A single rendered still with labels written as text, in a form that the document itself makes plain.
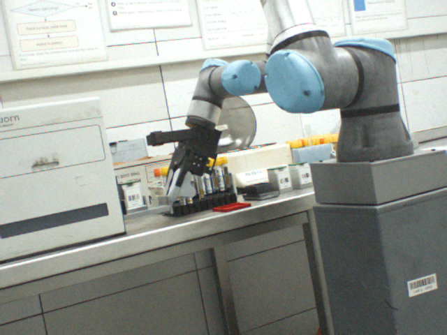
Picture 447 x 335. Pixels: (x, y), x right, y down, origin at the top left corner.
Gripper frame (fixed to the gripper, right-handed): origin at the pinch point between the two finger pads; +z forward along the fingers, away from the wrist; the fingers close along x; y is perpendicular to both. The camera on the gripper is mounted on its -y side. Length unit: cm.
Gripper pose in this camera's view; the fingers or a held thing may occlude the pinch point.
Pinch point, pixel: (167, 201)
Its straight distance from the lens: 139.8
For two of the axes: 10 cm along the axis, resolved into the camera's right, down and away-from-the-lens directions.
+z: -2.9, 9.4, -1.8
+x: -4.5, 0.3, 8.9
